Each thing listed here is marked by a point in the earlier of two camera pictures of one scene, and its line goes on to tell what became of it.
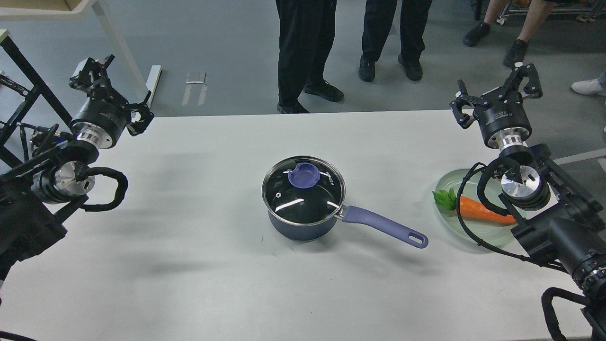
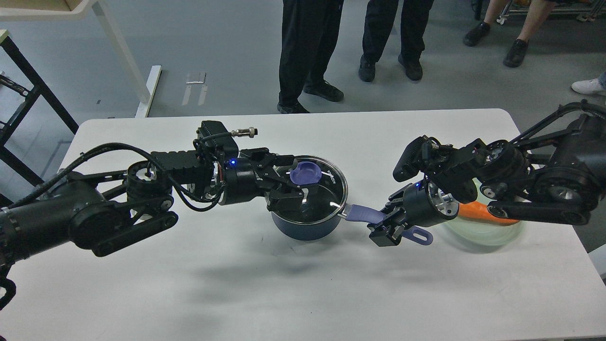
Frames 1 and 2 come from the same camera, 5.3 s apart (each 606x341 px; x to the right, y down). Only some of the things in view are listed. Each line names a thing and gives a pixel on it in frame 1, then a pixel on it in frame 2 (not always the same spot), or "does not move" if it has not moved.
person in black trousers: (307, 29) does not move
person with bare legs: (539, 10) does not move
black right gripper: (502, 119) -> (419, 204)
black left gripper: (101, 118) -> (254, 173)
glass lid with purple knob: (304, 191) does not move
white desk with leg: (44, 10) does not move
